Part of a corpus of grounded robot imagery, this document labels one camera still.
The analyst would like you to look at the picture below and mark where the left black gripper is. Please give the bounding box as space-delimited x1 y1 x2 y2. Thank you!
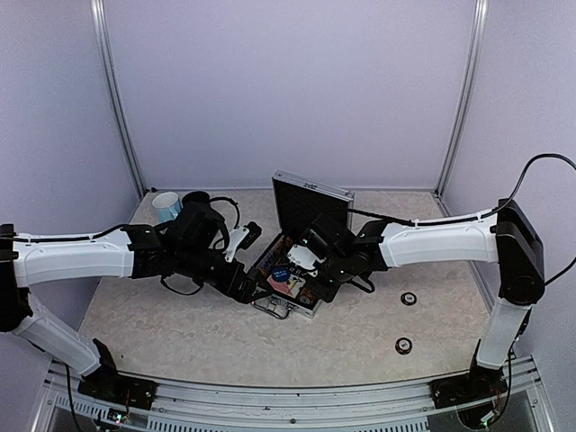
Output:
175 244 274 303

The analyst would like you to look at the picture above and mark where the red playing card deck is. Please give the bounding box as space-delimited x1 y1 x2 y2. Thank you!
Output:
267 274 305 298

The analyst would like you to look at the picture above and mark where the blue small blind button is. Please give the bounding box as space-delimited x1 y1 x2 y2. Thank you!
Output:
270 266 291 283

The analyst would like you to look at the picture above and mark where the black poker chip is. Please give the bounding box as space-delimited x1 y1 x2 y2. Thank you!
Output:
400 292 418 306
395 337 413 356

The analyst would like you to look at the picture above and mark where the aluminium poker case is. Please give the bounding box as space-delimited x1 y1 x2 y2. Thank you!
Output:
252 170 355 320

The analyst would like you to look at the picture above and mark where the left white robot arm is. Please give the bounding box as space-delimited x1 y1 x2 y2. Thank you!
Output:
1 202 261 401

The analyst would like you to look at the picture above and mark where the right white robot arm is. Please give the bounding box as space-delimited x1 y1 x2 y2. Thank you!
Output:
299 199 545 400

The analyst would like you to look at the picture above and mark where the right chip row in case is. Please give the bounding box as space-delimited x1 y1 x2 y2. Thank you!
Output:
298 292 316 307

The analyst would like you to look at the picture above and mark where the chip row in case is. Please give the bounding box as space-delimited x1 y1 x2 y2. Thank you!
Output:
298 292 316 307
257 236 293 273

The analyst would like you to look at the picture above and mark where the left chip row in case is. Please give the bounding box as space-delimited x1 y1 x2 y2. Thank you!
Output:
257 236 293 273

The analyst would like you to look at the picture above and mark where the dark green mug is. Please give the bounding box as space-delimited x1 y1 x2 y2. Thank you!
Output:
181 191 211 207

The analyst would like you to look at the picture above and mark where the light blue mug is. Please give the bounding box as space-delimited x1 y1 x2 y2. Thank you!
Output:
152 192 182 223

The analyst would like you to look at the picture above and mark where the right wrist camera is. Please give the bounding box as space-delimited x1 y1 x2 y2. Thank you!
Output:
287 244 324 277

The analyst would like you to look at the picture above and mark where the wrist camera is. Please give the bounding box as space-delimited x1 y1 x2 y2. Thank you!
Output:
287 244 324 277
224 221 262 263

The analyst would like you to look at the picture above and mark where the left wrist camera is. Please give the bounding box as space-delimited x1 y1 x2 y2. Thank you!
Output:
224 221 262 263

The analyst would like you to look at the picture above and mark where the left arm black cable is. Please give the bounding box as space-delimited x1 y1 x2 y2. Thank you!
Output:
13 196 242 296

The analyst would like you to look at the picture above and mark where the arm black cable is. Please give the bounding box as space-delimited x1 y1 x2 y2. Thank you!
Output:
13 196 242 296
348 152 576 289

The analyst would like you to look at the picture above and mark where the front aluminium rail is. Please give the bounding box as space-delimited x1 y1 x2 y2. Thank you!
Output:
42 366 548 432

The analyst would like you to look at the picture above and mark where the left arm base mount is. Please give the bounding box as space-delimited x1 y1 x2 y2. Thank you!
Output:
78 375 158 410

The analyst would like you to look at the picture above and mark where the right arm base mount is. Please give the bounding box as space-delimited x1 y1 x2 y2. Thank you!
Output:
428 373 508 410

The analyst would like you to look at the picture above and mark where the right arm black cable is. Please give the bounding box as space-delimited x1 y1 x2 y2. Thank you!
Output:
348 152 576 289

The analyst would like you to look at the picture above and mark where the left aluminium frame post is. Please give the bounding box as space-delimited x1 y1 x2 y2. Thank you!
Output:
90 0 147 199

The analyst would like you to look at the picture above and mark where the aluminium frame post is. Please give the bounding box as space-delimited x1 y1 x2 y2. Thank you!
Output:
90 0 147 199
435 0 490 200

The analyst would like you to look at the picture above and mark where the right aluminium frame post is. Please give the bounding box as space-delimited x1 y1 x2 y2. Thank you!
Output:
435 0 490 200

